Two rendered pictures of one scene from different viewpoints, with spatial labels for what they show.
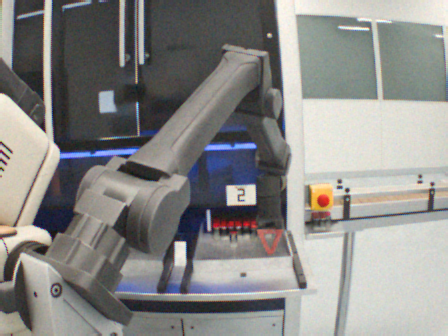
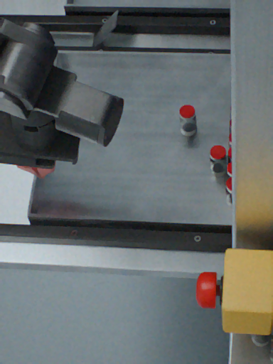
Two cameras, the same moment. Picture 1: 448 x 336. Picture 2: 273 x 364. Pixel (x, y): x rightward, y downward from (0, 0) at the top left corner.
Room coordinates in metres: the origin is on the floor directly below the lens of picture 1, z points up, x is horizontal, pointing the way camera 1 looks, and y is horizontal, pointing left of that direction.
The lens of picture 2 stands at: (1.40, -0.69, 1.93)
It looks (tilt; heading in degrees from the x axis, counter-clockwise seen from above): 60 degrees down; 103
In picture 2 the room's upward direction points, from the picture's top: 11 degrees counter-clockwise
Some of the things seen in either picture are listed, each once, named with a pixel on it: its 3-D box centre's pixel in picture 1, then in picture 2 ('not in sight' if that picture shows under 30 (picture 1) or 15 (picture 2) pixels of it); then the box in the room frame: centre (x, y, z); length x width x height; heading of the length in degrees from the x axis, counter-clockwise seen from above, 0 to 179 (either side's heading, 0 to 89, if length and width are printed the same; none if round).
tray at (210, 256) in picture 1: (242, 243); (170, 139); (1.31, -0.04, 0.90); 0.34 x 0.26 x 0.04; 178
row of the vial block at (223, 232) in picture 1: (242, 231); (237, 138); (1.39, -0.05, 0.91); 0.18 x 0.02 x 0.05; 88
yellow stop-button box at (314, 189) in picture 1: (320, 196); (255, 292); (1.41, -0.30, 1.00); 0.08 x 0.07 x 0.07; 178
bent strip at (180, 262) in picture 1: (177, 260); (70, 30); (1.16, 0.13, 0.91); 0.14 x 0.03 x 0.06; 177
